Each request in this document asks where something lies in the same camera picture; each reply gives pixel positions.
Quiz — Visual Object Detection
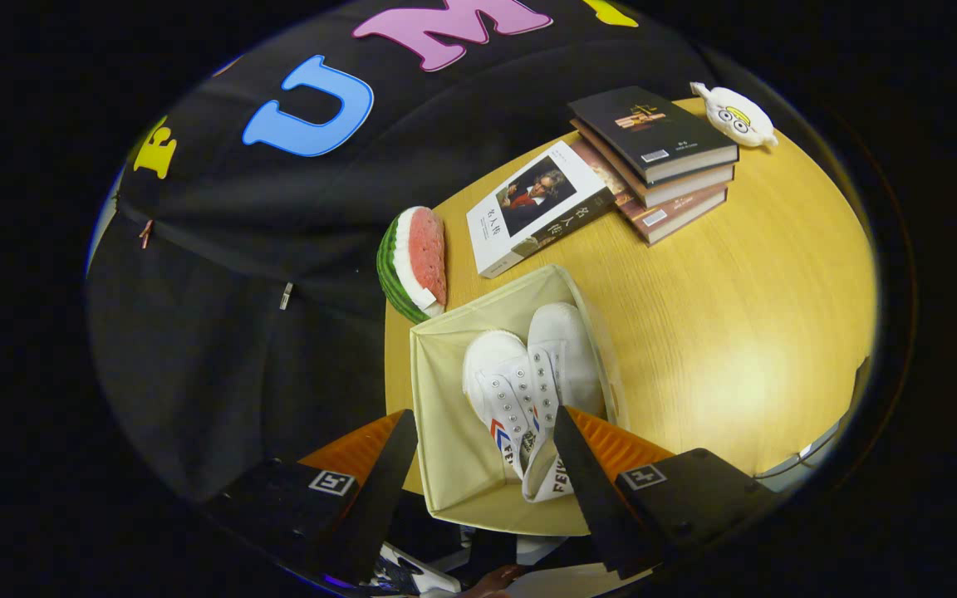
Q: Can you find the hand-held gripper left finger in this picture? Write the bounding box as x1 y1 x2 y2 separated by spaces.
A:
200 408 420 586

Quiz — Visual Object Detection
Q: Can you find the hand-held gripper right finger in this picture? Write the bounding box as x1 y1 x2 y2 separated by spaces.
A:
552 404 781 581

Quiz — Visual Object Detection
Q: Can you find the beige fabric storage box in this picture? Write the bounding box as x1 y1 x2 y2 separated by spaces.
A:
409 264 631 537

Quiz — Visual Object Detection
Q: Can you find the white canvas shoe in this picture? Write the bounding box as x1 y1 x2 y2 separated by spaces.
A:
526 301 606 433
462 330 577 504

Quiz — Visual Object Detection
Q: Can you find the watermelon slice toy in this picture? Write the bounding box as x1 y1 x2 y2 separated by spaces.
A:
376 206 449 324

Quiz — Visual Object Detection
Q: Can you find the white portrait cover book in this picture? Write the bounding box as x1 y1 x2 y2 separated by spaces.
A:
466 140 617 279

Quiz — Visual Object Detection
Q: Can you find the brown cover book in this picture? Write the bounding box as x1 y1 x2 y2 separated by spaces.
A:
572 137 729 248
570 119 735 209

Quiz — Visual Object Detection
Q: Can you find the white plush toy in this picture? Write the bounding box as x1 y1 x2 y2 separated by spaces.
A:
689 81 779 150

